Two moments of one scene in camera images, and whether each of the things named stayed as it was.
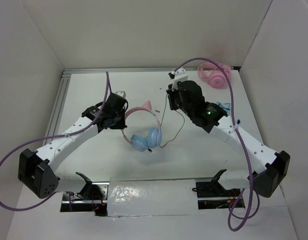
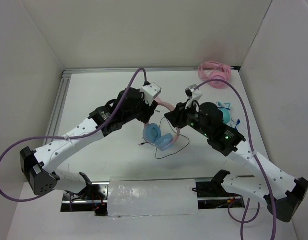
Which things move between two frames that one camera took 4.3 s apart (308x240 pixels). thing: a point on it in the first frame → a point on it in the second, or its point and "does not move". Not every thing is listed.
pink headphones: [211, 71] does not move
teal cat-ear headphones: [225, 106] does not move
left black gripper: [121, 125] → [148, 111]
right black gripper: [171, 94] → [179, 113]
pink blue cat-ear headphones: [153, 139] → [152, 132]
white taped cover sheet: [139, 197] does not move
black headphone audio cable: [150, 150] → [155, 148]
